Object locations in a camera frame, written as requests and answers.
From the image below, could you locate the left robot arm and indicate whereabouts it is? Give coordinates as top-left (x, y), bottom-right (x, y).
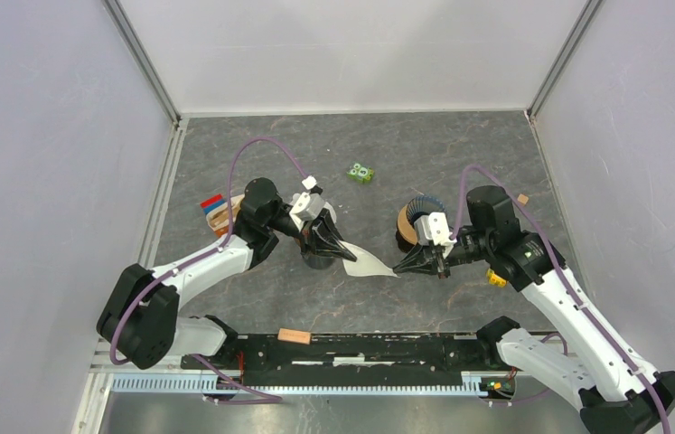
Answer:
top-left (96, 177), bottom-right (358, 370)

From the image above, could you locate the wooden rectangular block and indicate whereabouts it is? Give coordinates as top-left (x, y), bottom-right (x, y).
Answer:
top-left (277, 328), bottom-right (312, 344)

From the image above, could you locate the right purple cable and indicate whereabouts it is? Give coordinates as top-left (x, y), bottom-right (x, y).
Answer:
top-left (449, 165), bottom-right (672, 434)

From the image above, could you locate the yellow owl block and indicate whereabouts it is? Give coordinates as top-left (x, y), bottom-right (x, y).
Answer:
top-left (486, 269), bottom-right (508, 288)

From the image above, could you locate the aluminium frame rail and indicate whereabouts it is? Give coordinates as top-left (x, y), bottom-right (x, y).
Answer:
top-left (70, 340), bottom-right (236, 433)

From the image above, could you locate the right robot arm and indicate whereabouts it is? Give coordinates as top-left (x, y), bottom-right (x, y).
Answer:
top-left (394, 185), bottom-right (675, 433)

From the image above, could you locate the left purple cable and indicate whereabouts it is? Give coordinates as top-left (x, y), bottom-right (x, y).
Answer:
top-left (109, 136), bottom-right (317, 406)

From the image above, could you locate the green monster block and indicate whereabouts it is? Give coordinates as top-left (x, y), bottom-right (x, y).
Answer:
top-left (346, 163), bottom-right (375, 184)

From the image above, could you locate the red blue block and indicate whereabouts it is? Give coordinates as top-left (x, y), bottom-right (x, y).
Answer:
top-left (200, 194), bottom-right (226, 215)

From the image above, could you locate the purple cable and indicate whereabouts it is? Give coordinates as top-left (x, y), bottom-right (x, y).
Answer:
top-left (109, 136), bottom-right (317, 406)
top-left (449, 165), bottom-right (672, 434)

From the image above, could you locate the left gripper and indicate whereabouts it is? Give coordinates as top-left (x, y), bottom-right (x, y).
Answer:
top-left (265, 207), bottom-right (358, 262)

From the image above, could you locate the coffee filter box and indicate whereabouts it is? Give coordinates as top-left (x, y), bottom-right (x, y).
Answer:
top-left (205, 194), bottom-right (244, 237)

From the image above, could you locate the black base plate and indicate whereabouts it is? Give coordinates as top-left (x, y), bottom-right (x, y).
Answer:
top-left (208, 333), bottom-right (509, 387)

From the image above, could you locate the blue glass dripper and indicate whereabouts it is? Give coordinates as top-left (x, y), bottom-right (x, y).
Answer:
top-left (406, 194), bottom-right (445, 225)

